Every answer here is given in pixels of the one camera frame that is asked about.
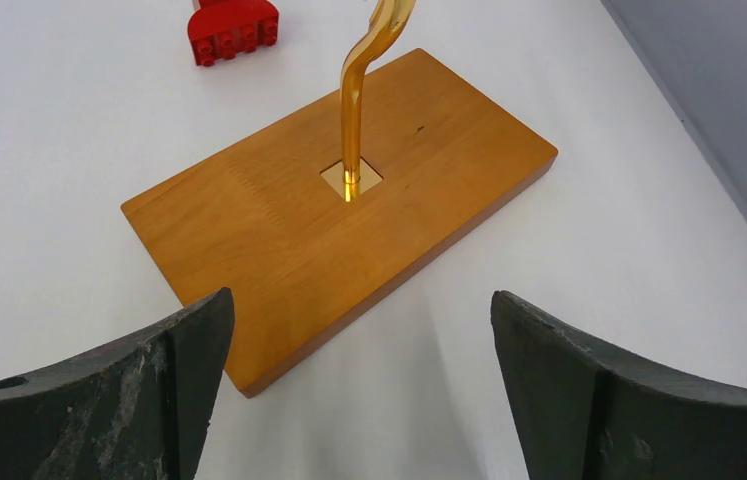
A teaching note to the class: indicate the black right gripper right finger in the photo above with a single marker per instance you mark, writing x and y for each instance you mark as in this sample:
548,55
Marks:
585,408

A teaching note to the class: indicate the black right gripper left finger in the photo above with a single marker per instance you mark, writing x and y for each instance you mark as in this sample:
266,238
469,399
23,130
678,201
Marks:
137,407

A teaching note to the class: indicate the red toy brick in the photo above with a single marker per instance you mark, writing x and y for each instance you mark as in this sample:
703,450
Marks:
220,30

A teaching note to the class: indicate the gold wire glass rack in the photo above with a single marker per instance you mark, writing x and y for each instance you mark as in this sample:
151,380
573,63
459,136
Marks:
317,217

